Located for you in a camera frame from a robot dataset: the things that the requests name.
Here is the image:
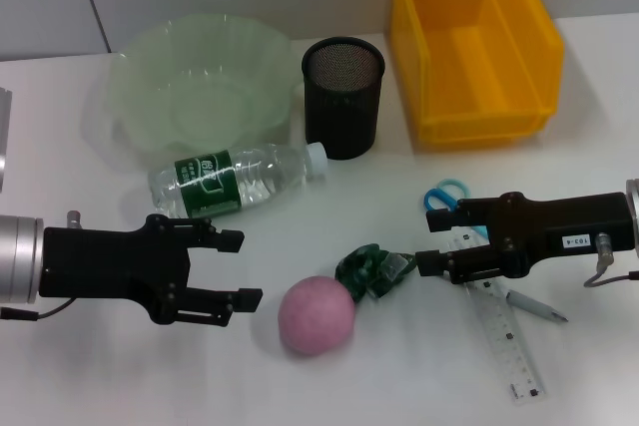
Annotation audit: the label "yellow plastic bin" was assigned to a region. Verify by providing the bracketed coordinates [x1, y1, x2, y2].
[388, 0, 565, 148]

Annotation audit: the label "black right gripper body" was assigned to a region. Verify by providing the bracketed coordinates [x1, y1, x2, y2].
[487, 191, 632, 279]

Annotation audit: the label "grey pen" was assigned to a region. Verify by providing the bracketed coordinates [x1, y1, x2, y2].
[506, 289, 570, 323]

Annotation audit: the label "translucent green fruit bowl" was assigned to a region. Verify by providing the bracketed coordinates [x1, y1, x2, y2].
[97, 14, 301, 156]

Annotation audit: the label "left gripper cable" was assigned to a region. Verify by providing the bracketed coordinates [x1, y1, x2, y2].
[0, 210, 84, 321]

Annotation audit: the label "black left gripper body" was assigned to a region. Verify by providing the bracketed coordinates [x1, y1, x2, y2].
[38, 213, 195, 325]

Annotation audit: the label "clear green-label water bottle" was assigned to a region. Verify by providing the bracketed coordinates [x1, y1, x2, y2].
[148, 142, 329, 221]

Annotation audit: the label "green plastic wrapper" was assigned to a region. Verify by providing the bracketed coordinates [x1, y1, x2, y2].
[334, 242, 418, 303]

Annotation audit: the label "pink peach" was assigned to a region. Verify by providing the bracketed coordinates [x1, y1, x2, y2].
[278, 275, 356, 357]

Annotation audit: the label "transparent plastic ruler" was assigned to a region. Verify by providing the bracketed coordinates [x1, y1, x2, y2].
[446, 233, 548, 403]

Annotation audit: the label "blue scissors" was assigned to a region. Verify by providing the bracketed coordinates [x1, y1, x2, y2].
[423, 178, 490, 237]

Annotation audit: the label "black mesh pen holder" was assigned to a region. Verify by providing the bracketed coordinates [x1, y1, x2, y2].
[301, 35, 386, 161]

